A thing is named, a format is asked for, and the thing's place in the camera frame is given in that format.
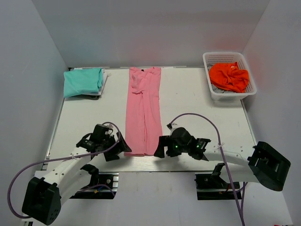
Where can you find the orange t-shirt in basket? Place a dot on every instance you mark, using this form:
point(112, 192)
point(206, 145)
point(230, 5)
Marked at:
point(229, 76)

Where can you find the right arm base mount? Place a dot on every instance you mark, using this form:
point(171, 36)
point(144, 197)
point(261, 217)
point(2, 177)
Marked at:
point(212, 188)

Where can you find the folded teal t-shirt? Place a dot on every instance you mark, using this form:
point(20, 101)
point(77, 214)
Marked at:
point(82, 81)

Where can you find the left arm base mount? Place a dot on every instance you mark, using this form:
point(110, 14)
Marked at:
point(105, 189)

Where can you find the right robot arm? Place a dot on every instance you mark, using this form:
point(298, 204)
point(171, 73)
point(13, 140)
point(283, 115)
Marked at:
point(265, 166)

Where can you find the white plastic basket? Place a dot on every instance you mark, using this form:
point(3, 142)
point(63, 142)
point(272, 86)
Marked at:
point(211, 58)

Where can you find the pink t-shirt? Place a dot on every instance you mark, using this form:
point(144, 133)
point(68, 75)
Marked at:
point(143, 122)

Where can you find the grey cloth in basket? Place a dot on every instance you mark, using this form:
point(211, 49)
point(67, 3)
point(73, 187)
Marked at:
point(221, 92)

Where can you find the white folded cloth under teal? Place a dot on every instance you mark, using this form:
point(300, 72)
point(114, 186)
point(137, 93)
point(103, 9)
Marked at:
point(99, 93)

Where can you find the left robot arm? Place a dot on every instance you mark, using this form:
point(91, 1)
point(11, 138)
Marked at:
point(45, 196)

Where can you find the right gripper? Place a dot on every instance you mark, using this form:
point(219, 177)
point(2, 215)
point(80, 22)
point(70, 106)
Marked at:
point(164, 141)

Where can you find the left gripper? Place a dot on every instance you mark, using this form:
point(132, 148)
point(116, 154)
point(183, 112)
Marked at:
point(122, 146)

